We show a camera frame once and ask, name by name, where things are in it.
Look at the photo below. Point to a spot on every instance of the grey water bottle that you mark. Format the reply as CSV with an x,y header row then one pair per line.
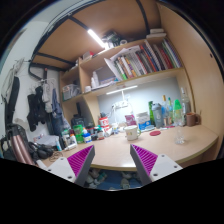
x,y
157,113

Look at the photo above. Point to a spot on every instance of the pink snack bag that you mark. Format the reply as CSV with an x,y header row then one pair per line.
x,y
130,120

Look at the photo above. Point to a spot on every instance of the white power strip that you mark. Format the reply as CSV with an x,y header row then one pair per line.
x,y
120,104

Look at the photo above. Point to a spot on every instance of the under-shelf light bar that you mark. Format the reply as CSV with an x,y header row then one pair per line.
x,y
121,90

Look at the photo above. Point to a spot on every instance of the green-capped plastic bottle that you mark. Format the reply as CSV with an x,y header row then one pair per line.
x,y
177,113

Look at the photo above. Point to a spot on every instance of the clear tall glass bottle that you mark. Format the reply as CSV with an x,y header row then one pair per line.
x,y
185,102

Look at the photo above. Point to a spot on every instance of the hanging dark clothes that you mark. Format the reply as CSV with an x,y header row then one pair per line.
x,y
44,108

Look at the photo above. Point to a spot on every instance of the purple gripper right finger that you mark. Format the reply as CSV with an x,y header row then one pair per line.
x,y
152,167

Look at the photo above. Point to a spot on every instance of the red round coaster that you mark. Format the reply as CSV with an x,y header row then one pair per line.
x,y
155,133

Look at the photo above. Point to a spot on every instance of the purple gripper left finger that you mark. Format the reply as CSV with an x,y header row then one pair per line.
x,y
74,168

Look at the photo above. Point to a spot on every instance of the green container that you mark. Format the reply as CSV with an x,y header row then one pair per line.
x,y
78,130

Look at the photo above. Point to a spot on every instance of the clear drinking glass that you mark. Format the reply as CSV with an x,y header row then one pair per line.
x,y
179,136

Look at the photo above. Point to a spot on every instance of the yellow-capped bottle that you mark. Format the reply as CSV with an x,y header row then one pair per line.
x,y
165,112

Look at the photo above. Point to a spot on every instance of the dark green bottle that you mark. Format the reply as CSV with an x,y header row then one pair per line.
x,y
151,113

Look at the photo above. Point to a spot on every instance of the white ceramic mug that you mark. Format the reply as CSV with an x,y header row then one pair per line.
x,y
132,132

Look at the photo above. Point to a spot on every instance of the row of books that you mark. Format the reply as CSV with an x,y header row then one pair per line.
x,y
143,59

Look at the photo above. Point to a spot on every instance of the wooden shelf unit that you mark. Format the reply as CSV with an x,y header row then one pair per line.
x,y
83,74

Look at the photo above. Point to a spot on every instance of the red white jar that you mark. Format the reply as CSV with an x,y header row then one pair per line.
x,y
104,122

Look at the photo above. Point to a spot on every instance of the ceiling light strip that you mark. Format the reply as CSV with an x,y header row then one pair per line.
x,y
97,38

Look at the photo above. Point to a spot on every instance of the white blue-lid bottle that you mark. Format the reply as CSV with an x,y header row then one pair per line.
x,y
86,136

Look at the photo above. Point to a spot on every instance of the brown ceramic mug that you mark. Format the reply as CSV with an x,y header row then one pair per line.
x,y
192,119

